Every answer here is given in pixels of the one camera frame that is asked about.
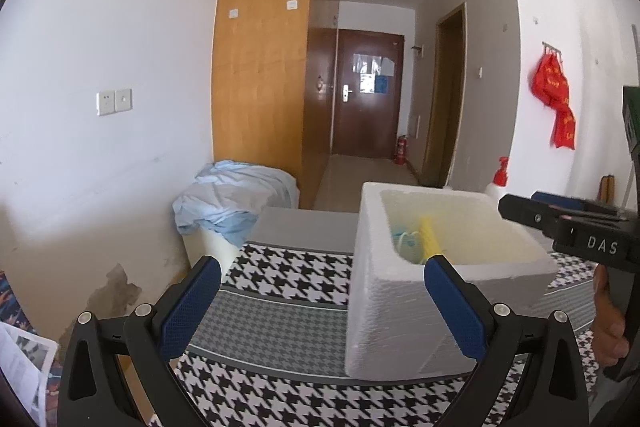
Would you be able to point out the light blue cloth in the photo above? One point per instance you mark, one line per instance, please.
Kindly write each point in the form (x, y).
(225, 197)

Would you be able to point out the metal wall hook rack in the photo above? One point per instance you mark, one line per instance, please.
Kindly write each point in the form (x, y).
(552, 48)

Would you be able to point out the wooden side door frame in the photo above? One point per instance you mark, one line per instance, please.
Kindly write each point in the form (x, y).
(461, 107)

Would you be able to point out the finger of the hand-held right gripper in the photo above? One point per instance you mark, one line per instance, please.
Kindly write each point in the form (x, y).
(530, 212)
(555, 198)

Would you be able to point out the white bin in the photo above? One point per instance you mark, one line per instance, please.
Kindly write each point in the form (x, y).
(210, 252)

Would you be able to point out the red fire extinguisher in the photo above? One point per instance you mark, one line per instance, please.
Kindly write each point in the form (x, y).
(401, 151)

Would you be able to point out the white door notice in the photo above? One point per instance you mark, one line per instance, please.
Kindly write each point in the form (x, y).
(372, 63)

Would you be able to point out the blue door notice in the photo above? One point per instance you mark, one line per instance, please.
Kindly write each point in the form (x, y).
(381, 84)

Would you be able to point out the wooden wardrobe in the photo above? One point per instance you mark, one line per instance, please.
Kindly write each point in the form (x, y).
(260, 82)

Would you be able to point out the wooden planks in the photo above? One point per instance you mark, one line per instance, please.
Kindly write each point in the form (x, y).
(607, 188)

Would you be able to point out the white foam box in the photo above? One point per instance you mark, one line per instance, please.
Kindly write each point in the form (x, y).
(390, 307)

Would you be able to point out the white pump bottle red cap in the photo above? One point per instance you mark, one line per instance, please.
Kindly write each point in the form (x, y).
(500, 172)

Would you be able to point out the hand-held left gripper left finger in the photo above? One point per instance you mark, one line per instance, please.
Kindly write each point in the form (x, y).
(192, 302)

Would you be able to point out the printed papers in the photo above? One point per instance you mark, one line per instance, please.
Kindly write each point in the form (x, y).
(20, 357)

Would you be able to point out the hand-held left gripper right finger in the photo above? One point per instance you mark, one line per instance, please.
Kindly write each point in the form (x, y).
(452, 307)

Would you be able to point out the person's right hand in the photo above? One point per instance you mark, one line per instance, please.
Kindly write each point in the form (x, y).
(607, 327)

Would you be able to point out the white wall socket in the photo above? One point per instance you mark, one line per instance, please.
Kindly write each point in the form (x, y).
(106, 103)

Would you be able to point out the yellow foam net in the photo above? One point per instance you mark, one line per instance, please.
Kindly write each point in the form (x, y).
(430, 237)

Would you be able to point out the houndstooth blanket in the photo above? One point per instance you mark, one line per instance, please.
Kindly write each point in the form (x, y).
(275, 332)

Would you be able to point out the blue face mask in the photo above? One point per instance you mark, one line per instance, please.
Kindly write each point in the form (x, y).
(407, 244)

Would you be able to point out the dark brown door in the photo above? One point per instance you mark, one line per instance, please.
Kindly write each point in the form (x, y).
(370, 122)

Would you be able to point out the red hanging bags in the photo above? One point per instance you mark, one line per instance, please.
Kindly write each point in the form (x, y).
(550, 82)

